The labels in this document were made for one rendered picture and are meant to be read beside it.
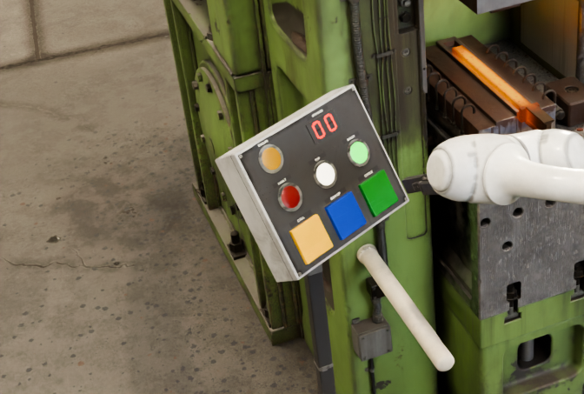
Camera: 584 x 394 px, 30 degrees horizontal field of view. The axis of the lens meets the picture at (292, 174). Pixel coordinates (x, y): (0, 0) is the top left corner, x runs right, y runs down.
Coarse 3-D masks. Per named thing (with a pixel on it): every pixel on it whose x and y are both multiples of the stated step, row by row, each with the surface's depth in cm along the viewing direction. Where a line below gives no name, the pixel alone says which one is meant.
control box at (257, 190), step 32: (352, 96) 227; (288, 128) 217; (352, 128) 226; (224, 160) 213; (256, 160) 212; (288, 160) 216; (320, 160) 220; (352, 160) 225; (384, 160) 230; (256, 192) 211; (320, 192) 219; (352, 192) 224; (256, 224) 215; (288, 224) 214; (288, 256) 213; (320, 256) 217
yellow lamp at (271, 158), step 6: (264, 150) 213; (270, 150) 214; (276, 150) 214; (264, 156) 213; (270, 156) 213; (276, 156) 214; (264, 162) 212; (270, 162) 213; (276, 162) 214; (270, 168) 213; (276, 168) 214
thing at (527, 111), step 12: (456, 48) 278; (468, 60) 271; (480, 60) 271; (480, 72) 266; (492, 72) 265; (492, 84) 261; (504, 84) 259; (504, 96) 256; (516, 96) 254; (528, 108) 247; (540, 108) 247; (528, 120) 250; (540, 120) 243; (552, 120) 242
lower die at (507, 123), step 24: (432, 48) 283; (480, 48) 280; (456, 72) 271; (504, 72) 268; (432, 96) 270; (480, 96) 260; (528, 96) 257; (456, 120) 259; (480, 120) 252; (504, 120) 250
